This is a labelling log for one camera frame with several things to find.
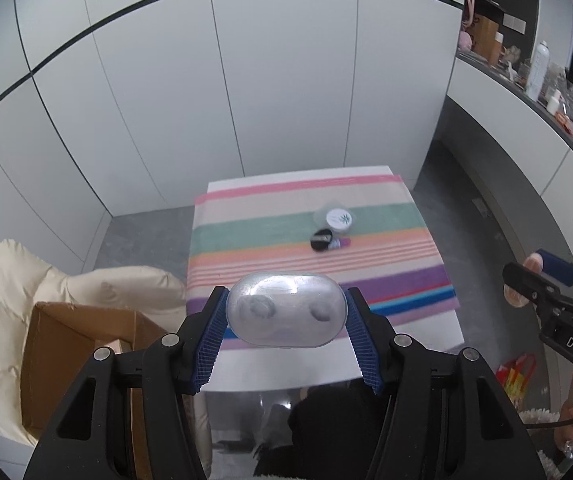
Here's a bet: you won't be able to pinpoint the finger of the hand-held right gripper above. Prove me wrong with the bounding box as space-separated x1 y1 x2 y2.
537 249 573 286
503 262 572 313

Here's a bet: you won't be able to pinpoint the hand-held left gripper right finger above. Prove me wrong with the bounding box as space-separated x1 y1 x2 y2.
345 287 550 480

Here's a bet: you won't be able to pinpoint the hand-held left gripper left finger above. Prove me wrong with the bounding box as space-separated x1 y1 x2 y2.
22 285 231 480

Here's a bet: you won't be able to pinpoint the beige makeup sponge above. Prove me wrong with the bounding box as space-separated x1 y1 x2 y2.
504 254 545 306

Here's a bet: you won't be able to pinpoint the clear eyelash case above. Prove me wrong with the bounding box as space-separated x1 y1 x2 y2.
225 270 350 350

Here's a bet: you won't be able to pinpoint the brown cardboard box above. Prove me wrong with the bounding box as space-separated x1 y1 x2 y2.
20 301 192 480

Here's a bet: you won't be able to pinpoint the red yellow bag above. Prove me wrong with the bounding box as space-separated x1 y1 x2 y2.
497 353 537 403

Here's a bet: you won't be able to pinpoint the white table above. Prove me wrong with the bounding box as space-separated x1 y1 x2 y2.
201 165 467 393

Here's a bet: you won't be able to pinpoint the person's black pants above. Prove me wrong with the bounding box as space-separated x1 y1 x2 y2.
254 385 392 480

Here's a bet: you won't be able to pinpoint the striped colourful cloth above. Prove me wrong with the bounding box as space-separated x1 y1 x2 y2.
186 174 460 328

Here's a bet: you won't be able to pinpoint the white cabinet counter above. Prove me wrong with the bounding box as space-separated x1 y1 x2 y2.
414 55 573 411

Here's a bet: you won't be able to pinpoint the clear jar white lid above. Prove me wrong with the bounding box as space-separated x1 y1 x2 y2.
314 202 358 233

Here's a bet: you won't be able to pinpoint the cream padded chair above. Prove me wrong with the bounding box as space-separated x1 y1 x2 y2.
0 239 212 461

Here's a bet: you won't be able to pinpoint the white spray can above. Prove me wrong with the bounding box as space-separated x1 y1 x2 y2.
524 41 550 102

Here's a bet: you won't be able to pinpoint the brown paper box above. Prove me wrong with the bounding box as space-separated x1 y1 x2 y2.
473 14 501 63

